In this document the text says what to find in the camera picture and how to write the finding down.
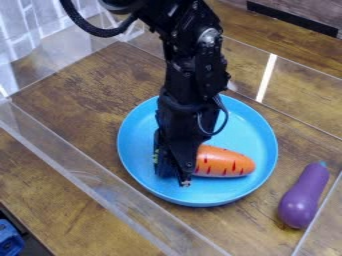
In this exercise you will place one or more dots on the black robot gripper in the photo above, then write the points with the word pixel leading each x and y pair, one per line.
pixel 186 124

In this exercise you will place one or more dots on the orange toy carrot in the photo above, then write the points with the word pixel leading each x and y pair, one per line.
pixel 222 163

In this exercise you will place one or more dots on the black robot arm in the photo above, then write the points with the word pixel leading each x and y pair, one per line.
pixel 188 101

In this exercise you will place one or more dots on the blue round plastic tray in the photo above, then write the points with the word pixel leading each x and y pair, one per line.
pixel 246 134

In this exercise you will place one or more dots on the purple toy eggplant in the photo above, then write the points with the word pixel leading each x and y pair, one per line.
pixel 298 204

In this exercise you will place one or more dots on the blue object at corner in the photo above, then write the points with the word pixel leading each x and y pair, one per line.
pixel 11 240

